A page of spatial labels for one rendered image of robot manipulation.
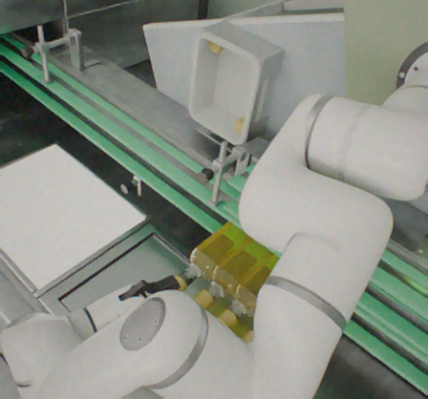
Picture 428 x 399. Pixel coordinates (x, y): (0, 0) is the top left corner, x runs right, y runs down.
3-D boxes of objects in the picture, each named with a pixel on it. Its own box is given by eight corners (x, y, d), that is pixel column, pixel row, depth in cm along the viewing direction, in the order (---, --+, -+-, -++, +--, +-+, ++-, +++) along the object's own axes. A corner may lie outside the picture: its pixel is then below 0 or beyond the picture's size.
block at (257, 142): (248, 165, 104) (230, 178, 99) (256, 134, 97) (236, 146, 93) (261, 173, 102) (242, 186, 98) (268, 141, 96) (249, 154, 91)
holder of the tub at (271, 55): (209, 120, 115) (189, 131, 111) (224, 20, 97) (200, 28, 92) (261, 152, 108) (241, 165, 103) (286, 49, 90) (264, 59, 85)
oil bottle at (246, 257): (266, 233, 100) (203, 288, 87) (270, 217, 97) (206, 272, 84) (286, 246, 98) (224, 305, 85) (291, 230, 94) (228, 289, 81)
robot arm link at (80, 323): (85, 367, 75) (100, 359, 76) (80, 343, 69) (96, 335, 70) (70, 332, 79) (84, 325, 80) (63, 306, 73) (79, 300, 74)
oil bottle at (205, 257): (246, 219, 103) (183, 270, 90) (250, 201, 99) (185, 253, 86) (266, 232, 100) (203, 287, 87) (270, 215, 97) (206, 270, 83)
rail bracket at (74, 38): (91, 62, 134) (25, 85, 120) (88, 9, 123) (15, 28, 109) (100, 68, 132) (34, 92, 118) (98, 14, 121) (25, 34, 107)
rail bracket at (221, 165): (229, 184, 100) (192, 211, 93) (241, 125, 89) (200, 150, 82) (239, 191, 99) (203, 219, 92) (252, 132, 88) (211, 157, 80)
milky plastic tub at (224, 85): (210, 103, 112) (186, 115, 106) (222, 19, 97) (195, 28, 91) (264, 136, 104) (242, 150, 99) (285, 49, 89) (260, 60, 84)
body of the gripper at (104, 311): (96, 361, 76) (152, 332, 81) (91, 333, 69) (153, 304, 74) (79, 327, 80) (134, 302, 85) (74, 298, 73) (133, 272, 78)
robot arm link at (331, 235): (349, 337, 43) (221, 268, 51) (437, 158, 51) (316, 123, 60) (344, 305, 35) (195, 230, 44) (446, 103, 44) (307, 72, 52)
